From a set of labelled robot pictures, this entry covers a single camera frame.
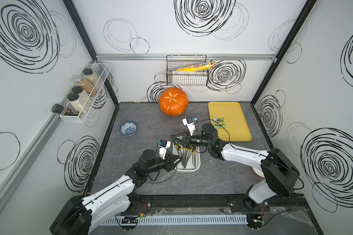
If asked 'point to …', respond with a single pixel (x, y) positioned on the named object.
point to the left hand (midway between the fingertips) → (179, 158)
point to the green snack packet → (217, 121)
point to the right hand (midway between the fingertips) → (172, 139)
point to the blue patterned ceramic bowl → (128, 128)
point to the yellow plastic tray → (237, 129)
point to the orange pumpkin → (173, 101)
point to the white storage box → (190, 161)
